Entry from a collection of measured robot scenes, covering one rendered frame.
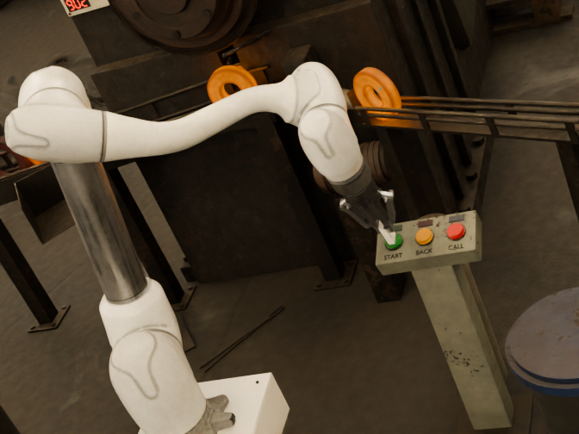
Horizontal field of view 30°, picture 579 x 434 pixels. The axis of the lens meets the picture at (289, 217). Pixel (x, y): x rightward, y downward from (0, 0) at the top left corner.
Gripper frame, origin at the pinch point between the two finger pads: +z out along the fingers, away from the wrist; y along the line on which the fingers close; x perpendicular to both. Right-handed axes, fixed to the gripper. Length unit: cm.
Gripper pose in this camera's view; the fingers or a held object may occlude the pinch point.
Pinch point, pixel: (387, 231)
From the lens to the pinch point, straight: 248.0
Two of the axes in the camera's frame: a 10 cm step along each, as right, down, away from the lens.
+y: -9.0, 1.6, 4.1
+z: 4.2, 5.5, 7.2
